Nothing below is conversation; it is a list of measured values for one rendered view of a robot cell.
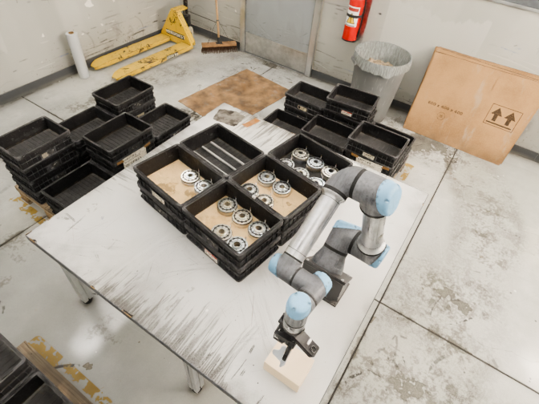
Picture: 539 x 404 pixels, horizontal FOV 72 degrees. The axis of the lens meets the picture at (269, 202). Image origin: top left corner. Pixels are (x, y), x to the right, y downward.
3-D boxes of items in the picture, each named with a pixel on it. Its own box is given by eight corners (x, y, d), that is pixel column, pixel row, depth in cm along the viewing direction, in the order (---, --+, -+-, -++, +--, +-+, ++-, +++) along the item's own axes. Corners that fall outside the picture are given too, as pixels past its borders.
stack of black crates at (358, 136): (392, 181, 318) (411, 139, 285) (379, 201, 300) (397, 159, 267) (350, 162, 332) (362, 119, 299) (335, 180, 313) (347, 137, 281)
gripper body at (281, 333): (283, 323, 138) (286, 307, 129) (303, 336, 135) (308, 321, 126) (272, 339, 133) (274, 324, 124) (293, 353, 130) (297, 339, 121)
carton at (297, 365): (311, 366, 152) (314, 360, 147) (297, 393, 145) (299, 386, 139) (278, 344, 157) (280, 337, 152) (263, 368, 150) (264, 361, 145)
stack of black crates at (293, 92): (330, 125, 369) (338, 94, 344) (316, 139, 351) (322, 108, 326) (296, 111, 382) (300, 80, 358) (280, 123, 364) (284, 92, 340)
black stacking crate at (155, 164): (226, 194, 201) (226, 179, 192) (182, 223, 185) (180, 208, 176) (180, 159, 217) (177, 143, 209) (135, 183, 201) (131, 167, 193)
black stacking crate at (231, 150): (264, 168, 217) (265, 153, 209) (227, 193, 201) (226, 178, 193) (218, 138, 234) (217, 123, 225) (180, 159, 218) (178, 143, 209)
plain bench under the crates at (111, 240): (393, 259, 279) (429, 194, 229) (279, 476, 183) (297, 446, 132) (225, 171, 333) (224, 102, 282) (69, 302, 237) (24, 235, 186)
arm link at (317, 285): (308, 260, 127) (288, 280, 121) (335, 278, 122) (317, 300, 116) (306, 274, 133) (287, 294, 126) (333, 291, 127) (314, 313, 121)
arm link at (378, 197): (361, 239, 173) (367, 161, 129) (391, 255, 166) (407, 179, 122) (346, 258, 168) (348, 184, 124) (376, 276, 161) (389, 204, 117)
